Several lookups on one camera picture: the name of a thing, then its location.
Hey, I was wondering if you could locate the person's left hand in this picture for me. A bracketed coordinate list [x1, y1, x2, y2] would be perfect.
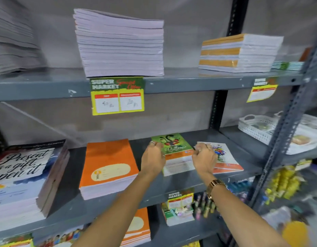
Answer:
[141, 141, 166, 178]

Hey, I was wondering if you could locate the person's right hand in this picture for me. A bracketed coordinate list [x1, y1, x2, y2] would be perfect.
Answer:
[192, 143, 219, 177]

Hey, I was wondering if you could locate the stack of green cover notebooks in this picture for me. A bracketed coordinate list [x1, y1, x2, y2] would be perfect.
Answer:
[151, 133, 196, 177]

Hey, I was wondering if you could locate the person's right forearm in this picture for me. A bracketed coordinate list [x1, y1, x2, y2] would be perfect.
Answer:
[200, 172, 290, 247]

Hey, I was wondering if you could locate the person's left forearm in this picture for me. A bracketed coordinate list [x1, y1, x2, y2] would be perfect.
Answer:
[71, 172, 161, 247]

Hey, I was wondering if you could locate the floral cover notebook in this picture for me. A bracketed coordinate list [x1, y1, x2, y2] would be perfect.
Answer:
[197, 142, 244, 174]

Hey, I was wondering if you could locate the gold wristwatch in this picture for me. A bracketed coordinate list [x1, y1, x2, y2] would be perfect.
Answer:
[206, 179, 227, 201]

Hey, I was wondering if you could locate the stack of orange cover notebooks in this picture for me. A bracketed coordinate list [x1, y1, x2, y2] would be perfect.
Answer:
[79, 138, 140, 201]

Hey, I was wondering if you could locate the small green yellow price label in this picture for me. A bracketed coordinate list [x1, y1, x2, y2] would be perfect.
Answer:
[167, 188, 195, 210]

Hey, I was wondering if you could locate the row of colourful pens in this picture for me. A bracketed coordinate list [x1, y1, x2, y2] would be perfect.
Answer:
[194, 192, 218, 219]

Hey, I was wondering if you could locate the white plastic basket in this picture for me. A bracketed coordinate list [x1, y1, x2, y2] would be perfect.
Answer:
[238, 114, 279, 146]
[274, 111, 317, 156]

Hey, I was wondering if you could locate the large green yellow price label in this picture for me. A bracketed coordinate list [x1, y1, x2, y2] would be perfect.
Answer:
[89, 77, 145, 116]

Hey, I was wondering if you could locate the small stack of green notebooks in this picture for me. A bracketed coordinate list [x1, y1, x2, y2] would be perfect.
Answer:
[161, 202, 195, 227]

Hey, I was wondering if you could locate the low stack of orange notebooks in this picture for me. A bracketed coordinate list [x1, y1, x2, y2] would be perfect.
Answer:
[119, 207, 152, 247]

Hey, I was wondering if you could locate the grey slotted metal side rack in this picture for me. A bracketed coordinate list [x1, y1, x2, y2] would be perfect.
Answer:
[219, 28, 317, 211]

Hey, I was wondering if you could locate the bunch of yellow packets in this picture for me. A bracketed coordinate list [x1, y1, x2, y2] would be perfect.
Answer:
[265, 165, 307, 207]

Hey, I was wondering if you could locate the stack of orange spine notebooks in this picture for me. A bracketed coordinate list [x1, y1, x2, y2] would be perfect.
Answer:
[198, 33, 284, 74]

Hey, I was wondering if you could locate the tall stack of white notebooks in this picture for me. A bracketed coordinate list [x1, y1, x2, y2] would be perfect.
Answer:
[73, 8, 165, 78]

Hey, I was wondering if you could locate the thin stack of green-blue notebooks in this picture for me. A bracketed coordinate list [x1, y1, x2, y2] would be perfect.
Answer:
[271, 61, 304, 71]

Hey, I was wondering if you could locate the yellow round object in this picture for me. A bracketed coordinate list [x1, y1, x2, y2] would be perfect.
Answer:
[281, 221, 311, 247]

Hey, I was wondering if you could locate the grey metal shelf rack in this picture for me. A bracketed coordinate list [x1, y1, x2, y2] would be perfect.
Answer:
[0, 0, 313, 247]

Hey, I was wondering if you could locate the cartoon figures cover notebook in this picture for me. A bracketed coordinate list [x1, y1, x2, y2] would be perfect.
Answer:
[34, 223, 90, 247]

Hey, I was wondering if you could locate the stack of quote print notebooks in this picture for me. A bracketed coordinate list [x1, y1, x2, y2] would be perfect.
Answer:
[0, 139, 70, 233]

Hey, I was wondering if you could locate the orange book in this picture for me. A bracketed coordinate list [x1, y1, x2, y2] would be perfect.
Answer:
[299, 47, 314, 62]

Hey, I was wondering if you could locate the stack of colourful picture notebooks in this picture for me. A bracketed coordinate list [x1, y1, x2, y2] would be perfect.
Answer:
[0, 233, 34, 247]

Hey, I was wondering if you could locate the slanted stack of grey notebooks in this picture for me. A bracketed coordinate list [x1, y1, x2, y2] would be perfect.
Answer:
[0, 0, 46, 76]

